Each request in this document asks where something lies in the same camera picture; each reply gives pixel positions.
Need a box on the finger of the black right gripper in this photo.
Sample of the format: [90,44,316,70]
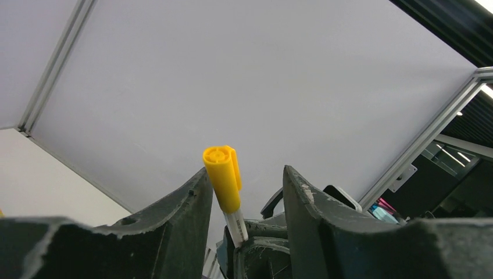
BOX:
[216,215,288,278]
[233,237,292,279]

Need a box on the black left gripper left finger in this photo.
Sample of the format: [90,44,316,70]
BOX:
[1,169,213,278]

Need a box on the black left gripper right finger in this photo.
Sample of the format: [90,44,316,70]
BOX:
[283,165,492,278]

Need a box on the white orange marker pen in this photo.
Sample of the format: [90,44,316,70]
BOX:
[224,209,249,248]

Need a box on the yellow marker cap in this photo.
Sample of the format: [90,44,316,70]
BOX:
[202,145,242,214]

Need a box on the lower ceiling light strip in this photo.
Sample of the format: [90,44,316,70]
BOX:
[480,84,493,99]

